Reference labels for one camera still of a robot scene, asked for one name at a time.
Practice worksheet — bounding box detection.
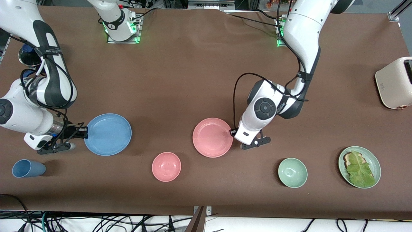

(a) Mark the green plate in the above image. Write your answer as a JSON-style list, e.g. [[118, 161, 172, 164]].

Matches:
[[338, 146, 382, 189]]

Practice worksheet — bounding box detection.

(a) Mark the pink plate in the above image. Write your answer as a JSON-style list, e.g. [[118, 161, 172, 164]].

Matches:
[[192, 118, 233, 158]]

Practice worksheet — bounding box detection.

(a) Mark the blue plate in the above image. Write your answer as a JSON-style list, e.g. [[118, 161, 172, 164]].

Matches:
[[84, 113, 132, 157]]

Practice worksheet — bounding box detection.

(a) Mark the aluminium frame profile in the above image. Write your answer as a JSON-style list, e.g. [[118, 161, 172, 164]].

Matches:
[[388, 0, 412, 22]]

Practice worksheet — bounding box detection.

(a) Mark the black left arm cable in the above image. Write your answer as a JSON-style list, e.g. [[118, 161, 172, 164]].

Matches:
[[233, 72, 310, 130]]

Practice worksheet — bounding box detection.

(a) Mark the beige toaster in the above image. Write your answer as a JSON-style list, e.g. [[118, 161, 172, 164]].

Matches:
[[375, 56, 412, 110]]

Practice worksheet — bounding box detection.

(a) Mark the black pot with glass lid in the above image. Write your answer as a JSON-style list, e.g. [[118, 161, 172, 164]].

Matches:
[[18, 44, 44, 67]]

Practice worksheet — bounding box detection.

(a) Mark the pink bowl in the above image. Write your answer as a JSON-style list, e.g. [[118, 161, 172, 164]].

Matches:
[[152, 152, 182, 182]]

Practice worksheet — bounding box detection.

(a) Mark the green bowl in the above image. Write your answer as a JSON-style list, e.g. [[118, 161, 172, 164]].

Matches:
[[278, 158, 308, 189]]

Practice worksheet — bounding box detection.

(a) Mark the brown wooden beam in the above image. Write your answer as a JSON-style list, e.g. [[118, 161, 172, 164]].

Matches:
[[185, 206, 206, 232]]

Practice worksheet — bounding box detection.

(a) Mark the black floor cable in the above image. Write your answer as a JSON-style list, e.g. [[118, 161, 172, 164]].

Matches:
[[0, 193, 33, 232]]

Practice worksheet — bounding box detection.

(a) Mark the blue cup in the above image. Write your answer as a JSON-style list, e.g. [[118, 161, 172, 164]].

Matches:
[[12, 159, 46, 178]]

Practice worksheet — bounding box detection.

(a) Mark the brown table cover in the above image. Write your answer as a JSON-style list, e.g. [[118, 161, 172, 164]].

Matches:
[[0, 6, 412, 220]]

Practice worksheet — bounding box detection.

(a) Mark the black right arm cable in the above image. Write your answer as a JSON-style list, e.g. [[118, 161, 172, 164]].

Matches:
[[19, 35, 76, 129]]

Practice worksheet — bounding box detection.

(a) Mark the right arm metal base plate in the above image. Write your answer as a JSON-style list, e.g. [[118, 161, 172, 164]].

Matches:
[[107, 14, 142, 44]]

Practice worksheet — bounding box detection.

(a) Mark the green lettuce leaf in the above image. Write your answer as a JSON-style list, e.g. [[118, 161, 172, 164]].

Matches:
[[346, 150, 376, 188]]

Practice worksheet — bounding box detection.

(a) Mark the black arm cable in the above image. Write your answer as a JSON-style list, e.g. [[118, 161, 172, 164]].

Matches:
[[233, 72, 310, 130], [19, 35, 76, 129]]

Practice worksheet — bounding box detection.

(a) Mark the black left base cable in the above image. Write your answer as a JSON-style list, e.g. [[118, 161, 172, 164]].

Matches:
[[225, 9, 284, 29]]

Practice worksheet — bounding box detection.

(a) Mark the toast bread slice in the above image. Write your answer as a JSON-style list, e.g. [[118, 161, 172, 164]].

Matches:
[[343, 153, 366, 169]]

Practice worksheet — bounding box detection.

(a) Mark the black base cable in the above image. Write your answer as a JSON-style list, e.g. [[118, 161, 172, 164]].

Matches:
[[225, 9, 284, 29], [130, 6, 162, 21]]

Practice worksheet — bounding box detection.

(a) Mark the black right base cable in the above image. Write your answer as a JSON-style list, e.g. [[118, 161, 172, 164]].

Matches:
[[130, 6, 162, 21]]

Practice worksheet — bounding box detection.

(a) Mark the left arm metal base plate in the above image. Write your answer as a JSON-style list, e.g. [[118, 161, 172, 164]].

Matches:
[[275, 16, 287, 47]]

